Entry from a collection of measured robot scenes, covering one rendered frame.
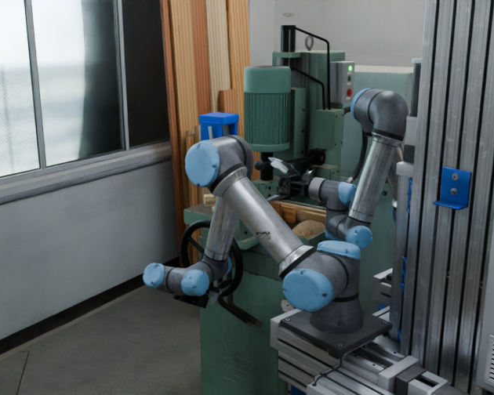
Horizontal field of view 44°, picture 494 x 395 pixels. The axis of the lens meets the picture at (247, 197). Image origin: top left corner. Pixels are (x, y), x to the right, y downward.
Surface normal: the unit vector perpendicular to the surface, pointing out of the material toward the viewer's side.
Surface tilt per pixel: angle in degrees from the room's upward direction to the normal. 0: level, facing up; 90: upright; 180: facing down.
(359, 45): 90
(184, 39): 87
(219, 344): 90
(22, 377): 1
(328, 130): 90
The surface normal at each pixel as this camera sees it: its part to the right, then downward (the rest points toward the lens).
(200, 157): -0.63, 0.12
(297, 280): -0.47, 0.32
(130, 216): 0.83, 0.15
